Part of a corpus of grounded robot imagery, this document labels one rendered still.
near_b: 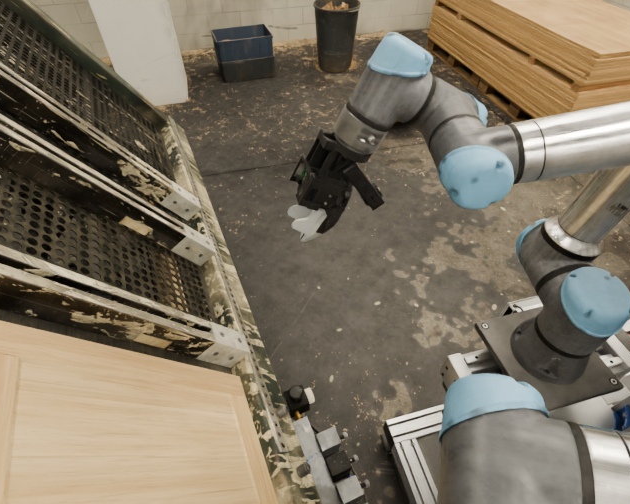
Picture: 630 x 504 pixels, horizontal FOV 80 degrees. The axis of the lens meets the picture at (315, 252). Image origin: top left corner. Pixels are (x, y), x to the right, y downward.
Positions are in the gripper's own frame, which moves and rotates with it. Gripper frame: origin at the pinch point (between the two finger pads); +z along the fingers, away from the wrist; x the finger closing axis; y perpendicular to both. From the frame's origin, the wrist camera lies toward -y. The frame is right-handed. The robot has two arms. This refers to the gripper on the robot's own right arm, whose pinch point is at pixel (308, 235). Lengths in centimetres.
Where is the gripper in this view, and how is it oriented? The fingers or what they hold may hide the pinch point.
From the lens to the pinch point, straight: 71.1
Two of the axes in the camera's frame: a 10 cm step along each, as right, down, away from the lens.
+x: 2.5, 7.2, -6.5
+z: -4.5, 6.8, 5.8
